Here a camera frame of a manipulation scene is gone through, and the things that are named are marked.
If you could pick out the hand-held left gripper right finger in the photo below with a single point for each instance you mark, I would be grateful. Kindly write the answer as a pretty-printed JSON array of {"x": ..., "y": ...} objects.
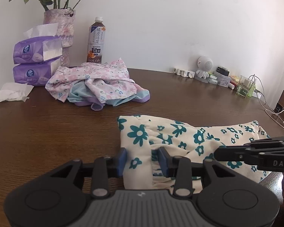
[{"x": 162, "y": 162}]

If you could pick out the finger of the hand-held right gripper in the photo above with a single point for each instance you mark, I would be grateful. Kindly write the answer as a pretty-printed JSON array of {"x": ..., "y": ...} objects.
[
  {"x": 232, "y": 153},
  {"x": 269, "y": 141}
]

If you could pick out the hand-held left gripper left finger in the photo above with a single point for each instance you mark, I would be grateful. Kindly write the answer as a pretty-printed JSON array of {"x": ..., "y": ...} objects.
[{"x": 122, "y": 160}]

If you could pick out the cream teal-flowered garment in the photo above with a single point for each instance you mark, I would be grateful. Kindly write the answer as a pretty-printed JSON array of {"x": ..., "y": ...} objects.
[{"x": 179, "y": 132}]

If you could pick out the black phone stand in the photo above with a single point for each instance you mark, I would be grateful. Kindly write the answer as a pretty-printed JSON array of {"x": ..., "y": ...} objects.
[{"x": 278, "y": 107}]

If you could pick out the green spray bottle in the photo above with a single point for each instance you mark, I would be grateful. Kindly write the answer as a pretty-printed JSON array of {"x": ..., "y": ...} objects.
[{"x": 252, "y": 91}]

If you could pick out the glass cup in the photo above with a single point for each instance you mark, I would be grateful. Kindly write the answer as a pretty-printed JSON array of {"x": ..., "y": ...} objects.
[{"x": 244, "y": 87}]

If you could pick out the small red-white tube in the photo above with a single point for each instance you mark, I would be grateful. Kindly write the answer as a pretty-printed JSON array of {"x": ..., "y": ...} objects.
[{"x": 232, "y": 85}]

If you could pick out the small yellow box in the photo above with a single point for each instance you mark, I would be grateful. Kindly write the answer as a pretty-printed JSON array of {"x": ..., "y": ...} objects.
[{"x": 234, "y": 78}]

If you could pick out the small green-white boxes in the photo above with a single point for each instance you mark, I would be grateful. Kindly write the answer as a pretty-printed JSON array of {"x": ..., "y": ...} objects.
[{"x": 212, "y": 78}]

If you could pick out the light blue purple-trimmed garment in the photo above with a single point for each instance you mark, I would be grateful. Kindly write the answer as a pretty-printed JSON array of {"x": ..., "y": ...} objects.
[{"x": 78, "y": 94}]

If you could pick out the small black box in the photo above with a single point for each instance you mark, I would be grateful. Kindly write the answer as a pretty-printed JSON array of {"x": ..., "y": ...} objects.
[{"x": 222, "y": 71}]

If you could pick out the pink floral garment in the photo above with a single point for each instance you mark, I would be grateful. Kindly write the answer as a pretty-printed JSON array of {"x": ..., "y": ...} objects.
[{"x": 97, "y": 78}]

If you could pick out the white robot figurine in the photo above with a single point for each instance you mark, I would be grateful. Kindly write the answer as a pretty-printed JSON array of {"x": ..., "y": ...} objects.
[{"x": 204, "y": 62}]

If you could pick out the tea bottle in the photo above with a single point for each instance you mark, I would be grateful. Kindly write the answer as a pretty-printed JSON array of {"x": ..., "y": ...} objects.
[{"x": 96, "y": 40}]

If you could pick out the loose white tissue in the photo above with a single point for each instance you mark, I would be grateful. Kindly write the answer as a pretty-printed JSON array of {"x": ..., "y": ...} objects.
[{"x": 9, "y": 92}]

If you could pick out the opened purple tissue pack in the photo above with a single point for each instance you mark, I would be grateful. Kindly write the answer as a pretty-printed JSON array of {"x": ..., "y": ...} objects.
[{"x": 28, "y": 50}]

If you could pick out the pink mottled vase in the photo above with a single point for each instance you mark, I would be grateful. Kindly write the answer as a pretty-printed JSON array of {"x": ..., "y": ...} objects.
[{"x": 61, "y": 23}]

